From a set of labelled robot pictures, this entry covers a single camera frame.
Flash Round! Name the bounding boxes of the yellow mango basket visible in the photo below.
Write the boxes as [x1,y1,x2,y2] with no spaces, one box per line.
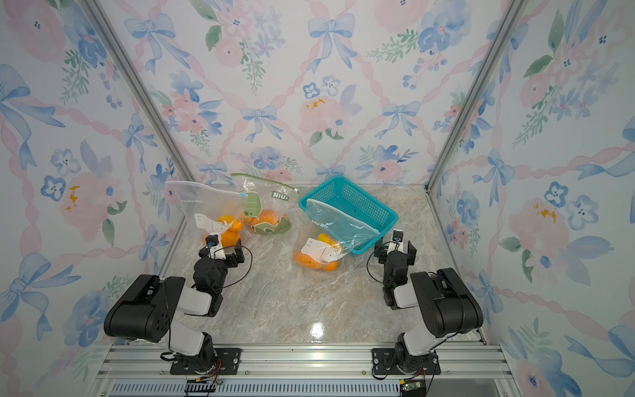
[318,233,342,255]

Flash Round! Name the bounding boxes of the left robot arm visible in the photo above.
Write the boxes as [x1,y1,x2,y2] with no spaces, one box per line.
[104,238,250,366]

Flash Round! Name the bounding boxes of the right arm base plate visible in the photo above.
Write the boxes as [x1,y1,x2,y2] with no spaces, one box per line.
[371,347,441,376]

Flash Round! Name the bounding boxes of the clear plastic bag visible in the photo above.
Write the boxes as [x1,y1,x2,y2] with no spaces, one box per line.
[165,180,246,244]
[294,199,379,264]

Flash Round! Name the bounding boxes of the clear zip-top bag green print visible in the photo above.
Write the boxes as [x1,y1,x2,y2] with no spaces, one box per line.
[231,173,299,218]

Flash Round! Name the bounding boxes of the aluminium frame rail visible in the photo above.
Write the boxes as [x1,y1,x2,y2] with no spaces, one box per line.
[89,341,520,396]

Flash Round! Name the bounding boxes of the teal plastic basket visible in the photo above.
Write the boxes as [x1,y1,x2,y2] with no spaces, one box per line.
[299,175,399,255]

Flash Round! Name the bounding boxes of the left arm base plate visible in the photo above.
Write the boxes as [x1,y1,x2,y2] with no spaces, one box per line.
[170,347,242,375]

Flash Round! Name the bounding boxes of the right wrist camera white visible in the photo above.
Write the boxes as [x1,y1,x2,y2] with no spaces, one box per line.
[386,229,406,253]

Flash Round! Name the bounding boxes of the orange mango basket back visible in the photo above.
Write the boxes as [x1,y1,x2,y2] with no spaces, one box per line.
[294,251,339,271]

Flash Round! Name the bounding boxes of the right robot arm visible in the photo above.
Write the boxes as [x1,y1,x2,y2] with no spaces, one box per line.
[373,240,484,375]

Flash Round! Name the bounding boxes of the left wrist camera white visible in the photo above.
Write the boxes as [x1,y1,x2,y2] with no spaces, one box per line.
[205,233,223,259]

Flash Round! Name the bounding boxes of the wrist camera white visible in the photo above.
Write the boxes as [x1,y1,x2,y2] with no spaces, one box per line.
[386,229,406,253]
[205,233,223,259]

